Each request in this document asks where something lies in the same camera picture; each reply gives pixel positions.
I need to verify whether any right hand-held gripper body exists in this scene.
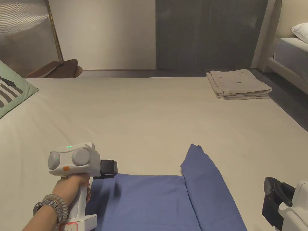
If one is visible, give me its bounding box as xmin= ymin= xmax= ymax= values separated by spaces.
xmin=261 ymin=180 xmax=308 ymax=231

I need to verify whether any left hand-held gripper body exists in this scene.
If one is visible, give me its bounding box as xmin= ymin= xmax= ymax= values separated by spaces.
xmin=48 ymin=142 xmax=119 ymax=231

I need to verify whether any blue garment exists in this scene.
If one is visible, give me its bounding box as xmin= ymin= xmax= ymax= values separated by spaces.
xmin=85 ymin=143 xmax=243 ymax=231

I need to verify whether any person's left hand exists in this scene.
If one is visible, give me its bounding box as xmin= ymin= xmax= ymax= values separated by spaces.
xmin=51 ymin=174 xmax=92 ymax=207

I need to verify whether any bed with beige sheet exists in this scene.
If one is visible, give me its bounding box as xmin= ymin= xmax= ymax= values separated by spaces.
xmin=0 ymin=76 xmax=308 ymax=231

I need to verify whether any brown floor cushion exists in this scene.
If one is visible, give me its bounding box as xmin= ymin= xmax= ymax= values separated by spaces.
xmin=25 ymin=59 xmax=83 ymax=79

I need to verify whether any pale green striped cushion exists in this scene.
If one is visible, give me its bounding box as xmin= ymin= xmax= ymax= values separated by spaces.
xmin=0 ymin=60 xmax=39 ymax=120

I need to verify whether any folded beige cloth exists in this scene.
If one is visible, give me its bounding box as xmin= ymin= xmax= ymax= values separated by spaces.
xmin=206 ymin=69 xmax=273 ymax=100

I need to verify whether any gold metal pole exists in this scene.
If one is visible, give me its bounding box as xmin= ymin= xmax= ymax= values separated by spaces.
xmin=49 ymin=13 xmax=64 ymax=62

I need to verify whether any white bed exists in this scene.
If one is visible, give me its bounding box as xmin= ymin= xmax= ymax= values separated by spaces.
xmin=263 ymin=0 xmax=308 ymax=78

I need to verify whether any white pillow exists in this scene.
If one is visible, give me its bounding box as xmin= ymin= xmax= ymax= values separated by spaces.
xmin=291 ymin=22 xmax=308 ymax=44

